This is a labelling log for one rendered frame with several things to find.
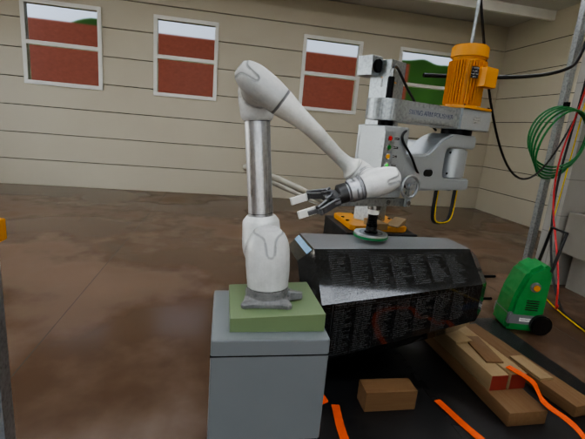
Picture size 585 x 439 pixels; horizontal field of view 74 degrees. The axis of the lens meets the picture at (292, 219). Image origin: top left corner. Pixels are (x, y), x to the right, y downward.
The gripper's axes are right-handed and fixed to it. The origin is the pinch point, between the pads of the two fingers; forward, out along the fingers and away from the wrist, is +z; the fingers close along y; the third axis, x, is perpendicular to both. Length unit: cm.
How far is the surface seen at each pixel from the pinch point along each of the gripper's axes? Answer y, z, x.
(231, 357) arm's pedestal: 33, 37, 29
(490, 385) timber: -7, -84, 147
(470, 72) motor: -105, -142, -6
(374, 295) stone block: -35, -34, 82
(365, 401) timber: -8, -11, 126
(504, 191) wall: -546, -504, 359
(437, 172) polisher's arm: -86, -104, 45
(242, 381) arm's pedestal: 35, 36, 39
